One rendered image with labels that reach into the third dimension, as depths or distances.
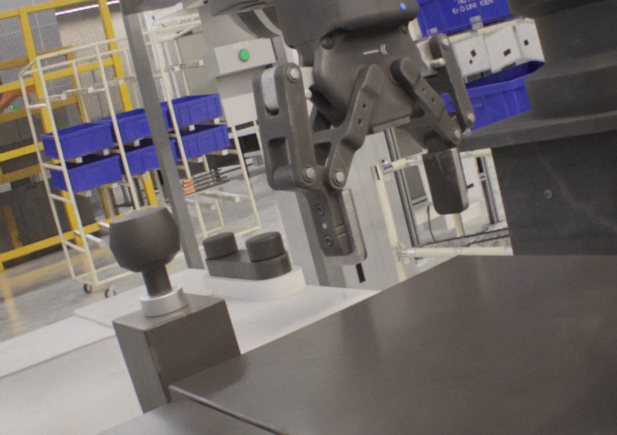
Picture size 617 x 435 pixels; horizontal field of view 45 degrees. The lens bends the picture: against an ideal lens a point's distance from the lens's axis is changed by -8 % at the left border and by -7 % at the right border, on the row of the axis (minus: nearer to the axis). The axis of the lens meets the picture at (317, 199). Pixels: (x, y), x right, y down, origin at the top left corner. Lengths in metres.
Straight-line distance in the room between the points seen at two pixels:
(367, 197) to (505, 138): 2.75
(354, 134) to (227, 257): 0.27
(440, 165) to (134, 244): 0.21
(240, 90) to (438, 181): 1.96
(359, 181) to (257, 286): 2.82
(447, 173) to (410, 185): 3.76
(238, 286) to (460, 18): 1.95
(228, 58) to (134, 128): 3.38
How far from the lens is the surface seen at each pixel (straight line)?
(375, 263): 3.44
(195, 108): 5.85
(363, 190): 3.40
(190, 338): 0.33
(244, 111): 2.41
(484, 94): 2.25
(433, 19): 2.55
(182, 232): 2.81
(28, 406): 0.49
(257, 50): 2.36
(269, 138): 0.38
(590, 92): 0.67
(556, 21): 0.71
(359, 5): 0.39
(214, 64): 2.31
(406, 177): 4.21
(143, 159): 5.64
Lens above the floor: 0.97
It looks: 7 degrees down
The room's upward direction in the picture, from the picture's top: 15 degrees counter-clockwise
